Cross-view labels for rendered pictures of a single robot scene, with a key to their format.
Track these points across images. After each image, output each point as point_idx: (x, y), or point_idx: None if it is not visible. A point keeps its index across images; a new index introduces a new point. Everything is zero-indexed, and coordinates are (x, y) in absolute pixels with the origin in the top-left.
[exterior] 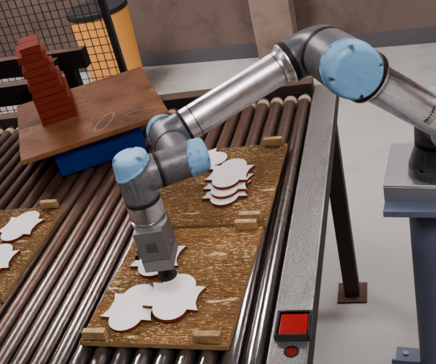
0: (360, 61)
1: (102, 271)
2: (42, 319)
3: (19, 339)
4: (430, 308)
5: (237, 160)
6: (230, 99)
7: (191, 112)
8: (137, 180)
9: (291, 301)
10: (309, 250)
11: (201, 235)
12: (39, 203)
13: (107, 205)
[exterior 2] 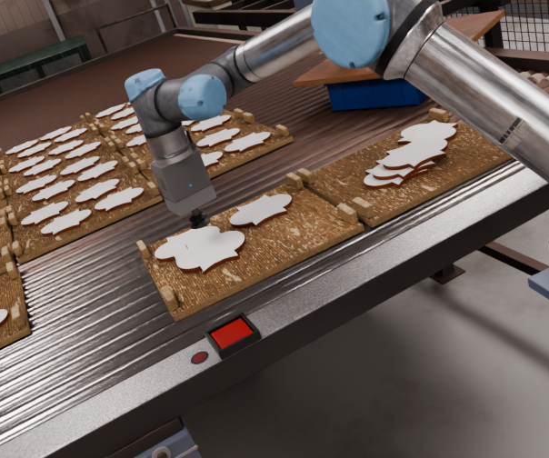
0: (344, 5)
1: (233, 204)
2: (160, 223)
3: (137, 230)
4: None
5: (440, 142)
6: (279, 38)
7: (244, 46)
8: (135, 104)
9: (272, 313)
10: (364, 273)
11: (313, 207)
12: (291, 128)
13: (317, 149)
